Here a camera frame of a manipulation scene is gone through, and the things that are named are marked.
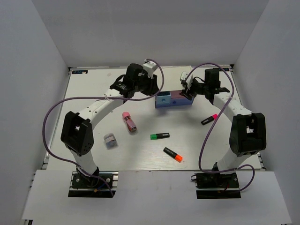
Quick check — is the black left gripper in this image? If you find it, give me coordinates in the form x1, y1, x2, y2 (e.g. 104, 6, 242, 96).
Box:
134, 72, 160, 97

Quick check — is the light blue small drawer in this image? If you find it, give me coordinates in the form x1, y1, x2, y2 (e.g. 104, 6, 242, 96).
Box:
155, 91, 171, 108

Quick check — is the white mini drawer cabinet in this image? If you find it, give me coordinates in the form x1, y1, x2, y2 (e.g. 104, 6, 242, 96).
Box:
161, 66, 192, 91

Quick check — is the clear jar of paper clips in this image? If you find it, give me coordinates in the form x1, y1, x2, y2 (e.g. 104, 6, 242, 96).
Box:
104, 133, 118, 149

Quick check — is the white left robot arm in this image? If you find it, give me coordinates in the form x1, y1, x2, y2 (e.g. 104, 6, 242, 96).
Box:
60, 61, 159, 187

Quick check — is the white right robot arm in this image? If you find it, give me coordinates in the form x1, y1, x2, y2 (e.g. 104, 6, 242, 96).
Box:
180, 68, 267, 187

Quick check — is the blue wide bottom drawer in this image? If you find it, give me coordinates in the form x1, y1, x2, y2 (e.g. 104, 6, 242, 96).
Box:
168, 99, 194, 107

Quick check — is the pink small drawer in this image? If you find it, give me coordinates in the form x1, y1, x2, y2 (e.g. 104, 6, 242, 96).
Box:
170, 90, 187, 100

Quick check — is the pink highlighter marker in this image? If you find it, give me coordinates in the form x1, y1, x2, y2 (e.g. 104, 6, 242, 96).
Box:
201, 114, 218, 125

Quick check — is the pink tube of erasers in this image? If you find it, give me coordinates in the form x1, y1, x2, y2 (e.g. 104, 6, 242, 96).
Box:
122, 112, 137, 134

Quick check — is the green highlighter marker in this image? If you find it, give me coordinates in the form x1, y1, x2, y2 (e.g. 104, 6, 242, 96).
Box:
150, 133, 170, 140

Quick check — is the orange highlighter marker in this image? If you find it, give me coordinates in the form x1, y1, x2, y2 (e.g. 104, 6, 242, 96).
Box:
163, 147, 183, 163

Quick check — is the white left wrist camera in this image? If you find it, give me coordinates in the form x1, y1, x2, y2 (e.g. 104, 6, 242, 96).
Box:
142, 61, 158, 79

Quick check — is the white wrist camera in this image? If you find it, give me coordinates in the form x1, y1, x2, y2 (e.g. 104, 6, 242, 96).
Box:
142, 61, 158, 79
180, 72, 193, 89

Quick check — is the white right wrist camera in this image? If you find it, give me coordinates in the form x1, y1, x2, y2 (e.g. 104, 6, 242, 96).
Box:
180, 72, 193, 89

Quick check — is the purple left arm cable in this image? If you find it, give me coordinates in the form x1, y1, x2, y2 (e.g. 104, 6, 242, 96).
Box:
43, 58, 165, 197

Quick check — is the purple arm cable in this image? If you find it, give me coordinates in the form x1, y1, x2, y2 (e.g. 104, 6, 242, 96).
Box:
185, 62, 256, 193
43, 58, 165, 197

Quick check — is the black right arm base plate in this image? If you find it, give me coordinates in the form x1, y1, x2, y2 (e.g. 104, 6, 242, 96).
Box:
191, 172, 241, 199

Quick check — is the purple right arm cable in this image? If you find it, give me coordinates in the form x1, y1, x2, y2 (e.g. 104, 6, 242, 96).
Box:
185, 62, 256, 193

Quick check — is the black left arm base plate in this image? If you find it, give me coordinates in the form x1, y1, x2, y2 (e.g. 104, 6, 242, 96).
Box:
68, 171, 119, 198

